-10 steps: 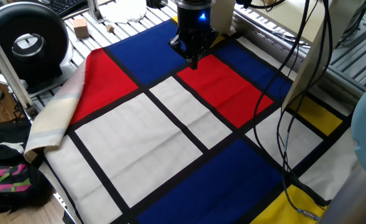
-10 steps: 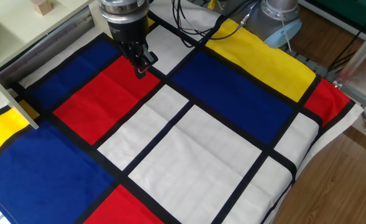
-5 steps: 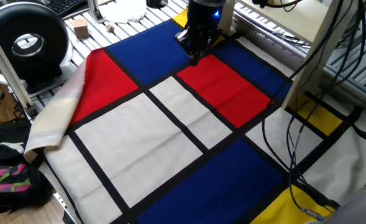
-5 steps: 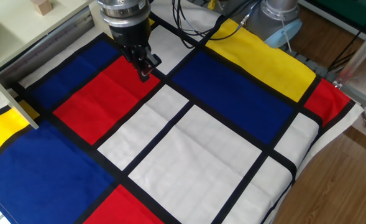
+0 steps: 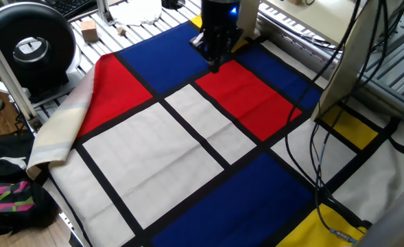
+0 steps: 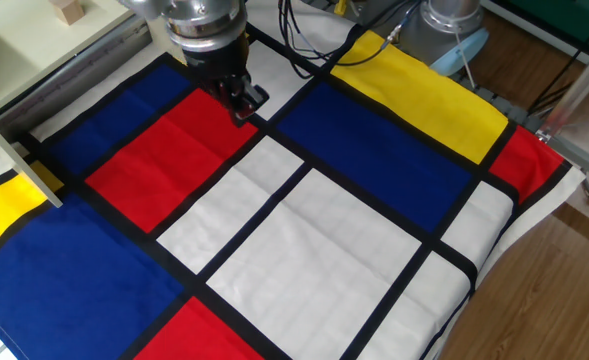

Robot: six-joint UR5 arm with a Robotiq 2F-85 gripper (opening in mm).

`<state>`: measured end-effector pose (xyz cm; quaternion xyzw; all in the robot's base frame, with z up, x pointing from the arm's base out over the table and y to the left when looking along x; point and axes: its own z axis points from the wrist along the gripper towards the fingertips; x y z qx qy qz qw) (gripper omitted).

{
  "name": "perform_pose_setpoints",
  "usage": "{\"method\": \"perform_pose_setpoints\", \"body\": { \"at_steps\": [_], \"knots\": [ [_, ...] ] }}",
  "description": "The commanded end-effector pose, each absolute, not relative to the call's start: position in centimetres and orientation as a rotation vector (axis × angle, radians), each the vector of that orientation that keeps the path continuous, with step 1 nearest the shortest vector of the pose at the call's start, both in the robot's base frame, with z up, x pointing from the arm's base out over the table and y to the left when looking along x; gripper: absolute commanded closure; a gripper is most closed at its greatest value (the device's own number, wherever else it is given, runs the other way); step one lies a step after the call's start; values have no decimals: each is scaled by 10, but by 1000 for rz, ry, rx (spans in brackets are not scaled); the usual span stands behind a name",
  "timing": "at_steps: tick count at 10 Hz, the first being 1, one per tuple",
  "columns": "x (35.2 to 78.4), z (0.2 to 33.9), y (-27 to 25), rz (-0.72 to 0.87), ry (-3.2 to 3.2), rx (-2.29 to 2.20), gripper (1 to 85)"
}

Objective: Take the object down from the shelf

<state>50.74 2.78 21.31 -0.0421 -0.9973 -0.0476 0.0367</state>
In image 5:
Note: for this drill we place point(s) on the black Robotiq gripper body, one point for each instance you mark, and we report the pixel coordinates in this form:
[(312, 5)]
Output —
[(219, 17)]

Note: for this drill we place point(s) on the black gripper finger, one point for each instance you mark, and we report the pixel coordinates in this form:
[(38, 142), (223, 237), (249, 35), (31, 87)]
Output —
[(205, 48), (225, 56)]

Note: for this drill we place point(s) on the cream wooden shelf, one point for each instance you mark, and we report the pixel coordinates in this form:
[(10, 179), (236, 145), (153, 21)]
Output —
[(345, 68)]

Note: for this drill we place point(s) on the black round base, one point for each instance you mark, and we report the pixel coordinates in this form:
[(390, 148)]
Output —
[(172, 3)]

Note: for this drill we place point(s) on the white crumpled cloth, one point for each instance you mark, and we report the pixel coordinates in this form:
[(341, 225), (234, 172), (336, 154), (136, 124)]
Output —
[(136, 12)]

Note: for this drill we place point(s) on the tiny wooden block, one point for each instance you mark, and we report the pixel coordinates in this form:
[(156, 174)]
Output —
[(121, 31)]

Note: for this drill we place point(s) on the Mondrian pattern colour-block tablecloth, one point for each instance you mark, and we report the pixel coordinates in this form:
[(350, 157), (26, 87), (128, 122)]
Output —
[(188, 154)]

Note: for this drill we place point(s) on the light wooden cube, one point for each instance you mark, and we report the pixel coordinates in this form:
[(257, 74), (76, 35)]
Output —
[(89, 31)]

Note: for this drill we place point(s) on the black keyboard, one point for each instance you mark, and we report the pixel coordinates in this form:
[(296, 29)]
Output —
[(71, 5)]

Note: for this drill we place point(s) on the black round fan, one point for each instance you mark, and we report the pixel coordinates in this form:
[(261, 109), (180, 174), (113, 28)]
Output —
[(33, 51)]

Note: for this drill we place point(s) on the black backpack with neon pattern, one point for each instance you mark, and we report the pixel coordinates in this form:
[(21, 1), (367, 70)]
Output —
[(9, 206)]

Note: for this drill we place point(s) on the aluminium frame post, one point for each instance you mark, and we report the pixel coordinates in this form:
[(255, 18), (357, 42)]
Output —
[(104, 12), (2, 75)]

